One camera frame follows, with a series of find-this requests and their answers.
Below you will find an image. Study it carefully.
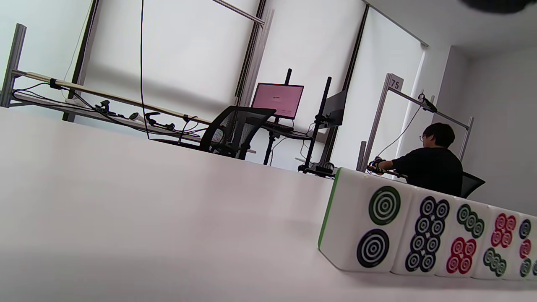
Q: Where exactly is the person's left hand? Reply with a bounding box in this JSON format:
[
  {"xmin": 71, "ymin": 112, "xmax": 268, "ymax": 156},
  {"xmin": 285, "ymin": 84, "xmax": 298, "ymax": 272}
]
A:
[{"xmin": 461, "ymin": 0, "xmax": 532, "ymax": 14}]

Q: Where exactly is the group of green mahjong tiles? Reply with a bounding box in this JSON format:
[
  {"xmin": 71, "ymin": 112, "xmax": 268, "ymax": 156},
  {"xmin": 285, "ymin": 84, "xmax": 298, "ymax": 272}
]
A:
[{"xmin": 318, "ymin": 167, "xmax": 537, "ymax": 281}]

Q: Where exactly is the dark computer monitor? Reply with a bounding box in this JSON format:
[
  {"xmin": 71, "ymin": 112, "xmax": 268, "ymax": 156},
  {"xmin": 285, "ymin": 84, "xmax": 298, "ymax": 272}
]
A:
[{"xmin": 321, "ymin": 89, "xmax": 348, "ymax": 128}]

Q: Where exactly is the black monitor stand pole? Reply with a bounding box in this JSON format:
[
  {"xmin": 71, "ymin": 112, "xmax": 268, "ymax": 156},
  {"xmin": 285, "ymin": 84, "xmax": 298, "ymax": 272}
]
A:
[{"xmin": 298, "ymin": 76, "xmax": 336, "ymax": 177}]

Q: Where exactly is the black desk top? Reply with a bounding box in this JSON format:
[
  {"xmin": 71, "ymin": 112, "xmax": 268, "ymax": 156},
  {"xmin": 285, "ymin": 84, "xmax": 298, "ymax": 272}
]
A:
[{"xmin": 260, "ymin": 122, "xmax": 315, "ymax": 166}]

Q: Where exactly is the monitor with pink screen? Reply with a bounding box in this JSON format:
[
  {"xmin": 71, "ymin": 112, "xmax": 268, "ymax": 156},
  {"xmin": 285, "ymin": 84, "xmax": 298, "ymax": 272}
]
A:
[{"xmin": 251, "ymin": 83, "xmax": 305, "ymax": 120}]

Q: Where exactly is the black keyboard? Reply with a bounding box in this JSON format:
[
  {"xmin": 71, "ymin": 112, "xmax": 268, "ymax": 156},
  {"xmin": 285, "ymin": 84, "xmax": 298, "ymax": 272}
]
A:
[{"xmin": 262, "ymin": 121, "xmax": 294, "ymax": 133}]

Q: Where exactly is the black mesh office chair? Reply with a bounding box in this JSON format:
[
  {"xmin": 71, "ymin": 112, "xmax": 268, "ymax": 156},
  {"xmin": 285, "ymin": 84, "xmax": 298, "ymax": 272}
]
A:
[{"xmin": 152, "ymin": 106, "xmax": 277, "ymax": 161}]

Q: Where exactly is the beige wooden slat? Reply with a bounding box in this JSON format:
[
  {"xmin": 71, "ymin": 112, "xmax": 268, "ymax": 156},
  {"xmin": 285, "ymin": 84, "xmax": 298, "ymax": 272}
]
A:
[{"xmin": 23, "ymin": 71, "xmax": 212, "ymax": 125}]

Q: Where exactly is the white office desk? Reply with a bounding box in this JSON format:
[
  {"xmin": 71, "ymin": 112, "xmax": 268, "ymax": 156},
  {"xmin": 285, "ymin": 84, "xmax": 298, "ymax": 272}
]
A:
[{"xmin": 10, "ymin": 92, "xmax": 256, "ymax": 154}]

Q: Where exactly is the black clamp-mounted camera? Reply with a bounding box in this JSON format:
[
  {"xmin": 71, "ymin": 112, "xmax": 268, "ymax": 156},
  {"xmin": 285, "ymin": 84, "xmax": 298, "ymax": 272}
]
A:
[{"xmin": 417, "ymin": 93, "xmax": 439, "ymax": 114}]

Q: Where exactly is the aluminium frame post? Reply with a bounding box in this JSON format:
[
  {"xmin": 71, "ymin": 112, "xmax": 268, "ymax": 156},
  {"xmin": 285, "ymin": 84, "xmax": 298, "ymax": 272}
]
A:
[
  {"xmin": 357, "ymin": 73, "xmax": 474, "ymax": 172},
  {"xmin": 0, "ymin": 23, "xmax": 27, "ymax": 109}
]

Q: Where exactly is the hanging black cable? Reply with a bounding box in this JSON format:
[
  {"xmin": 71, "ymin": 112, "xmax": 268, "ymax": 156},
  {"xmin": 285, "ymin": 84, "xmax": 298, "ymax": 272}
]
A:
[{"xmin": 140, "ymin": 0, "xmax": 151, "ymax": 141}]

